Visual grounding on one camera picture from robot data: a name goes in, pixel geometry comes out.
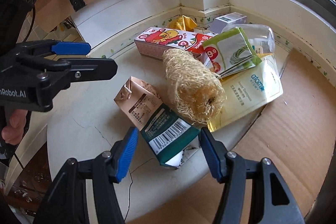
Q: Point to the person's left hand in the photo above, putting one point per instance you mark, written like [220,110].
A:
[11,129]

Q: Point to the small white box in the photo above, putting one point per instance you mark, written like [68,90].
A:
[228,19]

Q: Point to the brown cardboard sheet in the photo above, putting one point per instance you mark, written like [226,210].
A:
[283,134]

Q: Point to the green and white packet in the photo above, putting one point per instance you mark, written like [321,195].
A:
[231,48]

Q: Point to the yellow snack wrapper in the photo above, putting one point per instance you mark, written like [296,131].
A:
[183,23]

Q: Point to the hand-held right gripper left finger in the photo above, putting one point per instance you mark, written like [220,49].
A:
[126,155]

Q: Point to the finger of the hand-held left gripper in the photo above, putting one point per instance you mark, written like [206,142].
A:
[71,48]
[92,69]

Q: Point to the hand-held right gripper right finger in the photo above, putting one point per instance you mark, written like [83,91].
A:
[210,155]

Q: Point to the beige loofah sponge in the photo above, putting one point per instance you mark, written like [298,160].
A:
[191,87]

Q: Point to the pale yellow pouch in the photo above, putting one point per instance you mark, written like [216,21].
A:
[246,98]

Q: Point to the strawberry print carton box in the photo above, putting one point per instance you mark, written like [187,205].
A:
[162,39]

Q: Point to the dark green drink carton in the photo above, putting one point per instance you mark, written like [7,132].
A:
[168,129]

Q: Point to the clear plastic cup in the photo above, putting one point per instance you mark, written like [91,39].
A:
[260,35]

